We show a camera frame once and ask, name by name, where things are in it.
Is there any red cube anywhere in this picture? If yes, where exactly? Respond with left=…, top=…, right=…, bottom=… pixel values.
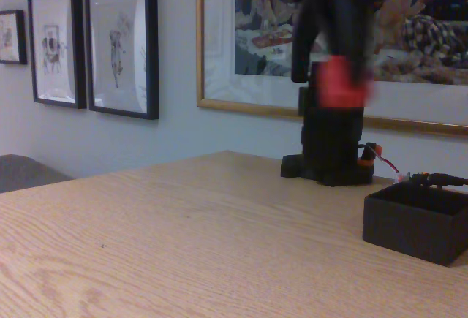
left=316, top=55, right=377, bottom=110

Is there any black box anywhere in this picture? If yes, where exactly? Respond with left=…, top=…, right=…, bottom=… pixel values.
left=362, top=180, right=468, bottom=267

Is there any large gold framed painting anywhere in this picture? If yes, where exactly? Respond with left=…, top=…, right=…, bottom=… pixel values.
left=195, top=0, right=468, bottom=138

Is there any orange table clamp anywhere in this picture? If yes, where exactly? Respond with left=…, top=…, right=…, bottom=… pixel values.
left=357, top=142, right=383, bottom=167

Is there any large black framed drawing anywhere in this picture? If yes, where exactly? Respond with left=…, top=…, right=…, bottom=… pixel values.
left=84, top=0, right=160, bottom=121

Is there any medium black framed drawing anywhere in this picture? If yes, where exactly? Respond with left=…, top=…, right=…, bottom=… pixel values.
left=26, top=0, right=88, bottom=110

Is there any small black framed drawing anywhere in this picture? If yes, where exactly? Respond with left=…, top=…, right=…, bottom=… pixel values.
left=0, top=9, right=29, bottom=66

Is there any grey upholstered chair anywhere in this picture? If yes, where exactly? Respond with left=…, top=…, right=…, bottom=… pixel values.
left=0, top=154, right=75, bottom=194

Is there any red white base cable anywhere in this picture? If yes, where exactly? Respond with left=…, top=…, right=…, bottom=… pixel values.
left=366, top=143, right=410, bottom=182

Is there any black power cable plug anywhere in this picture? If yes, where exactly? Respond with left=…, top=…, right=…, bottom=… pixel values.
left=411, top=172, right=468, bottom=187

